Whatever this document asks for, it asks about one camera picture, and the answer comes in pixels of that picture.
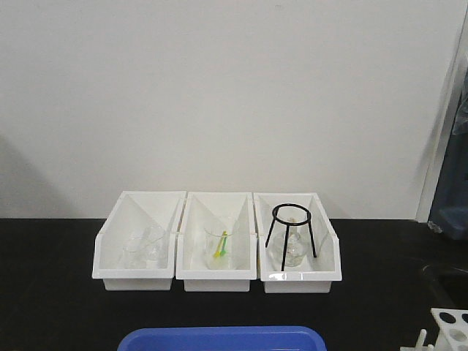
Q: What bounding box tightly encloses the grey pegboard drying rack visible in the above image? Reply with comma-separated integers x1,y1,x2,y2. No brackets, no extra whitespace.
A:
427,54,468,241

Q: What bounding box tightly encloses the white test tube rack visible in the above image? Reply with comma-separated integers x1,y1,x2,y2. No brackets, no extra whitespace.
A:
399,308,468,351

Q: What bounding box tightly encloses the clear beaker in middle bin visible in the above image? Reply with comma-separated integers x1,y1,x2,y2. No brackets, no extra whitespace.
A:
204,216,239,271

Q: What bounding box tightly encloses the clear beaker in bin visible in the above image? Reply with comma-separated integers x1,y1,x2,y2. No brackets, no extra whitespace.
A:
204,216,239,271
121,225,167,270

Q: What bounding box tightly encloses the white middle storage bin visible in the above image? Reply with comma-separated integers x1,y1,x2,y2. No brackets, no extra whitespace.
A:
175,192,257,292

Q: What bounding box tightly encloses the white storage bin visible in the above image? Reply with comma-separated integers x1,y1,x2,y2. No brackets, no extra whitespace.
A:
92,191,186,291
175,192,257,292
253,192,342,293

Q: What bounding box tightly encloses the green plastic spatula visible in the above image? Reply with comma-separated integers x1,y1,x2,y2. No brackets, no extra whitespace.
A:
219,233,227,257

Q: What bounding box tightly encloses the yellow plastic spatula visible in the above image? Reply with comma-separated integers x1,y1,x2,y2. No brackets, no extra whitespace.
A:
213,231,228,258

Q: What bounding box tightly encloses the black metal tripod stand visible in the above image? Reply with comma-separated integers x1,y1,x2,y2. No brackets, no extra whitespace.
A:
265,203,317,258

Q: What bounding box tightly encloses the clear glass flask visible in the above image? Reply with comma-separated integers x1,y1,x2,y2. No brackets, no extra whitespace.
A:
268,225,307,271

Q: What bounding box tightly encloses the white right storage bin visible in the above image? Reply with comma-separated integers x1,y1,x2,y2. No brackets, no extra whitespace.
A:
253,192,342,293

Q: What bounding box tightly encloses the clear beaker in left bin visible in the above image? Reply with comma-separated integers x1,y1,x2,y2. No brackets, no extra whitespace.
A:
121,225,167,270

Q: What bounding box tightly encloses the white left storage bin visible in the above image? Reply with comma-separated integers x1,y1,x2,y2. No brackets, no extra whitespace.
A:
92,191,186,291

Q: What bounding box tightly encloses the blue plastic tray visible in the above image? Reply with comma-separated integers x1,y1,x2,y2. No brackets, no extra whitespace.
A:
118,326,327,351

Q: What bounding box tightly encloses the clear plastic bag of pegs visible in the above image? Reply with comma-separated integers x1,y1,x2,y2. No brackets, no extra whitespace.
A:
452,72,468,135

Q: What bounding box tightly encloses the black lab sink basin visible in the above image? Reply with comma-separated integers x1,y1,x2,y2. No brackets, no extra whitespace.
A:
422,264,467,310

